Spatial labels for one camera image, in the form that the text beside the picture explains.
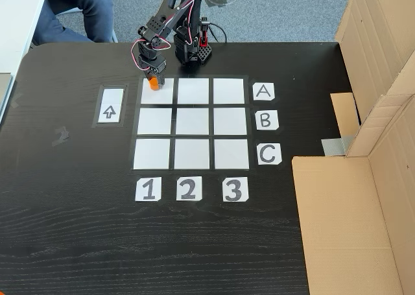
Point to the white arrow paper sheet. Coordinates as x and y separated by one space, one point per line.
110 105

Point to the person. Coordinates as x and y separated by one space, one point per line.
94 13

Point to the brown cardboard screen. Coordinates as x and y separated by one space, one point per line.
350 227

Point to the letter C paper sheet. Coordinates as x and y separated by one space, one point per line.
269 154

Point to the round orange token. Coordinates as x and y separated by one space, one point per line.
153 85

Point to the grey tape strip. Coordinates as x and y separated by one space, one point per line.
335 146

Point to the number 3 paper sheet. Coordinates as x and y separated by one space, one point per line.
235 189

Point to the letter B paper sheet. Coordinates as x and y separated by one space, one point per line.
266 120

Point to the red black table clamp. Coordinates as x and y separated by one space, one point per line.
204 32

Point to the number 2 paper sheet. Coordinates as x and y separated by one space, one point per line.
189 188

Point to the clear tape pieces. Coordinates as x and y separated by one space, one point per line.
61 136

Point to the number 1 paper sheet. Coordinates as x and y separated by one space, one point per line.
148 189

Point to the white side table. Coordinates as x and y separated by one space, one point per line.
16 32

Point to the white nine-square grid sheet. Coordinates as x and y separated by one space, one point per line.
191 121

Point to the letter A paper sheet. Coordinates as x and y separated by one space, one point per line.
263 91

